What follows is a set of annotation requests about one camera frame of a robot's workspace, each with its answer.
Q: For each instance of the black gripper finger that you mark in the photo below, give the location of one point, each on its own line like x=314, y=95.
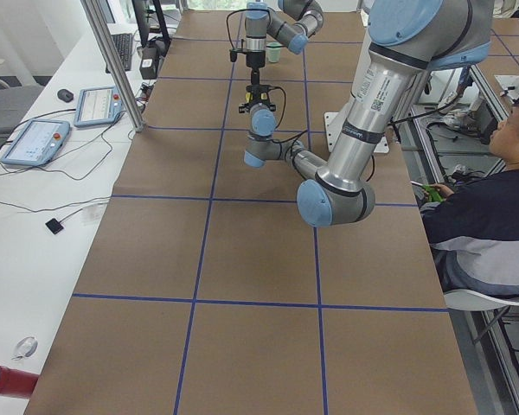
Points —
x=255, y=77

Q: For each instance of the white chair seat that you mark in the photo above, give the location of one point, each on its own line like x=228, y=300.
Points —
x=470, y=300

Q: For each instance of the far teach pendant tablet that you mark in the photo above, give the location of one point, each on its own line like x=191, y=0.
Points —
x=98, y=106

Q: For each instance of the seated person in dark jacket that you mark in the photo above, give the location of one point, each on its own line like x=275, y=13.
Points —
x=474, y=231

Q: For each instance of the white mast base plate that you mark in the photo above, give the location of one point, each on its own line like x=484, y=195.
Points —
x=336, y=122

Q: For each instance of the green handheld controller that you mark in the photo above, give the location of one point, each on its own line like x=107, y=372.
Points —
x=432, y=194

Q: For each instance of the clear tape dispenser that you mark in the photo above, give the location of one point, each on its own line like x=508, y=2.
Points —
x=25, y=348

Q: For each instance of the light green cup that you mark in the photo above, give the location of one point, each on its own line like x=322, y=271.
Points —
x=273, y=51

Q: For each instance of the aluminium frame post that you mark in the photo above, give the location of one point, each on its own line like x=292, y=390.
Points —
x=101, y=32

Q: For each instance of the small black square pad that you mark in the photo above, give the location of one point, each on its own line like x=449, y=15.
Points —
x=54, y=226

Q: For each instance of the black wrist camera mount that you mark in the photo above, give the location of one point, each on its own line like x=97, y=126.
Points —
x=236, y=50

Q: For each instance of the black keyboard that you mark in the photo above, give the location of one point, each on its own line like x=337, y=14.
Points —
x=123, y=44

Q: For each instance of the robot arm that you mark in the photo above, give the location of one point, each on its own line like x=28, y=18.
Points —
x=262, y=21
x=404, y=38

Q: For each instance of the teach pendant tablet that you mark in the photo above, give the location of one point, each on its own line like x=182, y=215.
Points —
x=98, y=106
x=37, y=143

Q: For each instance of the black computer mouse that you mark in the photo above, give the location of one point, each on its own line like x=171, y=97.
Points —
x=65, y=95

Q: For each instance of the near teach pendant tablet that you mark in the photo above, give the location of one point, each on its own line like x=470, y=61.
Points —
x=37, y=143

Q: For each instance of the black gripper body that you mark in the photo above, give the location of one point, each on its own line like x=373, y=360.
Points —
x=254, y=60
x=257, y=98

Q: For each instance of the red cylinder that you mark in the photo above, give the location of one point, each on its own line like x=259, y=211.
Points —
x=17, y=383

